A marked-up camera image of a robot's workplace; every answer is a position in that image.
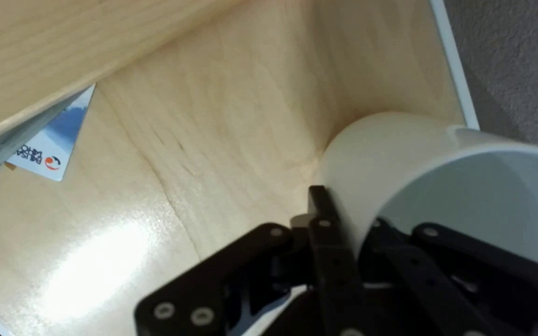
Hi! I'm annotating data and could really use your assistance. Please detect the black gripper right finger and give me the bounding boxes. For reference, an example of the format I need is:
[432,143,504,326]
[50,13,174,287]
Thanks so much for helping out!
[368,216,538,336]

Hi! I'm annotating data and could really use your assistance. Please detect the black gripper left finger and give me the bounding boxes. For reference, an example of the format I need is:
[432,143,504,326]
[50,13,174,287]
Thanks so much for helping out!
[133,183,372,336]

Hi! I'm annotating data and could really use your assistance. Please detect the white mug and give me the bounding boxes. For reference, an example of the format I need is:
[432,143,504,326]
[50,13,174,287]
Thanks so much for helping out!
[316,110,538,276]

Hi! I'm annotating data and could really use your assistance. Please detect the wooden pull-out nightstand shelf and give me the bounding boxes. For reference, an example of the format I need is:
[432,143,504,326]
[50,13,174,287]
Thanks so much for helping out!
[0,0,482,336]

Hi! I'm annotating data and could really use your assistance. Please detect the blue and white card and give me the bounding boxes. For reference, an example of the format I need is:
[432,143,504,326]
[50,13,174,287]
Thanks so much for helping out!
[4,82,99,184]

